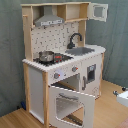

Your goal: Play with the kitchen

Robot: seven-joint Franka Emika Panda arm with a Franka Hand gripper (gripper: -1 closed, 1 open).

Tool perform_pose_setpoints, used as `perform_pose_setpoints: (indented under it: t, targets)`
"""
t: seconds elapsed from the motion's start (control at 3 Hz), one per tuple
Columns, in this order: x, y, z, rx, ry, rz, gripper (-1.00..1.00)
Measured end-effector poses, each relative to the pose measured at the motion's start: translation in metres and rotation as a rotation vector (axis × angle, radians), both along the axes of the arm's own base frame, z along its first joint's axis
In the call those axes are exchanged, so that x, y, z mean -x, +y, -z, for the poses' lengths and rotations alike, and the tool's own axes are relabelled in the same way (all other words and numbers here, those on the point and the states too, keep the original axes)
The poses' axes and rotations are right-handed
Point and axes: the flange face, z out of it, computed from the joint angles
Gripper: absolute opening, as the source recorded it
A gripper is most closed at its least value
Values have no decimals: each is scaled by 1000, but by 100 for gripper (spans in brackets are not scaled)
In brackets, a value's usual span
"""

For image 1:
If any white oven door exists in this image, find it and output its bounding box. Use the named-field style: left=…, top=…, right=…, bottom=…
left=49, top=86, right=95, bottom=128

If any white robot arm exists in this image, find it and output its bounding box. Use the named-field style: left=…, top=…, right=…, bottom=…
left=113, top=87, right=128, bottom=107

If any wooden toy kitchen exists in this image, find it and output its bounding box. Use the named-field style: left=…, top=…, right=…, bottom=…
left=22, top=2, right=105, bottom=128

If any black stovetop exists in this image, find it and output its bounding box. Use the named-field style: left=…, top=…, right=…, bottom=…
left=34, top=53, right=71, bottom=66

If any right red stove knob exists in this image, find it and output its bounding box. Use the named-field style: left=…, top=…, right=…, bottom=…
left=72, top=66, right=78, bottom=72

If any red stove knob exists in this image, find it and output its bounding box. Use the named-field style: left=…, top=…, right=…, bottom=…
left=72, top=66, right=78, bottom=72
left=54, top=73, right=60, bottom=79

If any left red stove knob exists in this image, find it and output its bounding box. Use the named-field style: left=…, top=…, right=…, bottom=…
left=54, top=73, right=60, bottom=79

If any grey sink basin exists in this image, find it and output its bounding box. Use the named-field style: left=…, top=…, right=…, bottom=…
left=66, top=47, right=94, bottom=56

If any silver cooking pot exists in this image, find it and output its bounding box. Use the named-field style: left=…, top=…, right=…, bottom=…
left=39, top=51, right=54, bottom=62

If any black faucet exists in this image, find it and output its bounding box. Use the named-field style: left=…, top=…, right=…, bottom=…
left=67, top=33, right=83, bottom=49

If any white fridge door with dispenser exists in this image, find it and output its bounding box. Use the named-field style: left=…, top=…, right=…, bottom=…
left=80, top=55, right=102, bottom=98

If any silver range hood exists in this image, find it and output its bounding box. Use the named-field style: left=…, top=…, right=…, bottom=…
left=35, top=5, right=64, bottom=27

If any white microwave cabinet door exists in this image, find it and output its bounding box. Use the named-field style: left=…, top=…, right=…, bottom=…
left=90, top=3, right=108, bottom=22

